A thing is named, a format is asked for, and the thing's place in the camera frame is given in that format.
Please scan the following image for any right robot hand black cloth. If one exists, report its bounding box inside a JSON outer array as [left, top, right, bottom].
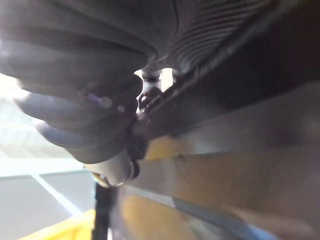
[[0, 0, 275, 240]]

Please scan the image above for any yellow shelf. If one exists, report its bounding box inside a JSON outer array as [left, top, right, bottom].
[[18, 137, 193, 240]]

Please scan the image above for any black plastic housing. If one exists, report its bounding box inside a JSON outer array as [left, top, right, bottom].
[[136, 0, 320, 141]]

